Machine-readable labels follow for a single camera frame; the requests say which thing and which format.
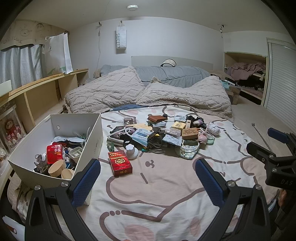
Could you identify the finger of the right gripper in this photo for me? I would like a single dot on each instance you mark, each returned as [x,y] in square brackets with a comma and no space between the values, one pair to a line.
[258,152]
[278,135]

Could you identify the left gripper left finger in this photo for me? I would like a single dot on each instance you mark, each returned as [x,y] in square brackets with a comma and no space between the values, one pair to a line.
[42,222]

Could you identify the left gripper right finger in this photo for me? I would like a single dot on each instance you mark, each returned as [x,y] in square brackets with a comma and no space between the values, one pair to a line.
[243,211]

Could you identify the blue floral silk pouch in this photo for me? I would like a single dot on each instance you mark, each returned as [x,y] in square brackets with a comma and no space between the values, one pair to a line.
[188,149]

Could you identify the red cigarette box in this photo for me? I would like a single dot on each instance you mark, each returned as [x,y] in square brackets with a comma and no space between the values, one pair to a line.
[120,164]

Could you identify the white round bottle cap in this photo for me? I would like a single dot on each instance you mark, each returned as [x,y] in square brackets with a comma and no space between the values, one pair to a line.
[131,152]

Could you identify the pink clip lamp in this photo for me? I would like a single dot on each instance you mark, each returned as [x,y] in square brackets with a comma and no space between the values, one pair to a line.
[203,135]

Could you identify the dark brown hair claw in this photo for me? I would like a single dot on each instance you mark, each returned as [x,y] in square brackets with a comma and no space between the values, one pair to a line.
[155,143]

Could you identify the metal back scratcher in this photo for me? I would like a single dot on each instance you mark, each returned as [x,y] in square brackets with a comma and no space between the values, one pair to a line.
[265,142]

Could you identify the white louvered door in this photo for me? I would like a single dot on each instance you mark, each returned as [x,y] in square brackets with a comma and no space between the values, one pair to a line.
[280,89]

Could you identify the round wooden box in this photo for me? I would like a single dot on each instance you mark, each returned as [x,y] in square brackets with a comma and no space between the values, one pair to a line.
[56,169]

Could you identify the mint green round case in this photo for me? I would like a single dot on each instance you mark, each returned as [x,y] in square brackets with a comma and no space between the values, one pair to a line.
[210,140]

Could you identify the red glove packet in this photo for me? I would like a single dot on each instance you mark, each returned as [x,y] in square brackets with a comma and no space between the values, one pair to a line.
[54,153]

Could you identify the wooden carved plaque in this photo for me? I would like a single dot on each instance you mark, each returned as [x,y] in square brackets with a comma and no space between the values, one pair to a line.
[189,133]

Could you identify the white cardboard shoe box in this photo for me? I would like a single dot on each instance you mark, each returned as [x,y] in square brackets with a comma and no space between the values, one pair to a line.
[83,129]

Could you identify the wardrobe with clothes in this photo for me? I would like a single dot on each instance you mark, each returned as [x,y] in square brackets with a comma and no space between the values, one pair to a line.
[247,72]

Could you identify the beige textured blanket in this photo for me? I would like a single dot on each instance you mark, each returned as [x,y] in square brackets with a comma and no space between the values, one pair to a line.
[124,86]

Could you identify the blue white mask pack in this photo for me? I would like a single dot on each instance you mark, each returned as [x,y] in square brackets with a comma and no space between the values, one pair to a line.
[177,141]

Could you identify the yellow small box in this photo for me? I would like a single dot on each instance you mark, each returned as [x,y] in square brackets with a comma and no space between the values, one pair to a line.
[178,125]

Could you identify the doll in red dress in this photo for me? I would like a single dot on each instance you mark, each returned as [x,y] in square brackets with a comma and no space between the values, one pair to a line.
[14,132]

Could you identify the cartoon print bed sheet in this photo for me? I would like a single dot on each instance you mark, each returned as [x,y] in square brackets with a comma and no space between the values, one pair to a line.
[162,199]

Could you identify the grey pillow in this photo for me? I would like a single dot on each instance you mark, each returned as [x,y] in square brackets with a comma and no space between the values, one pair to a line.
[180,76]

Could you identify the brown leather wallet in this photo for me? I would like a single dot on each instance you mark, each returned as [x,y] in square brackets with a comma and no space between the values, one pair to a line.
[157,118]

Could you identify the wooden side shelf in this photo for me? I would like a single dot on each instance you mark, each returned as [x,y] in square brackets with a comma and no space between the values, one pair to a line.
[31,103]

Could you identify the white headphones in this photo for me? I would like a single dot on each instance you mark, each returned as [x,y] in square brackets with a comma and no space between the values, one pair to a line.
[169,63]

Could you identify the grey curtain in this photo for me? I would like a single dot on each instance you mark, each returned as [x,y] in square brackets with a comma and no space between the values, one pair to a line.
[22,65]

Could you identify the white paper shopping bag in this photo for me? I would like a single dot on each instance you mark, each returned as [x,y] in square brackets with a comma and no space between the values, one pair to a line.
[57,55]

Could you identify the hanging white tissue pouch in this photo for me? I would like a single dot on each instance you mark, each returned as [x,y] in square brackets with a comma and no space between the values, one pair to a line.
[121,36]

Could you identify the ceiling lamp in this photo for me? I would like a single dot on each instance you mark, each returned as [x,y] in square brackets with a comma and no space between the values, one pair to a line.
[132,7]

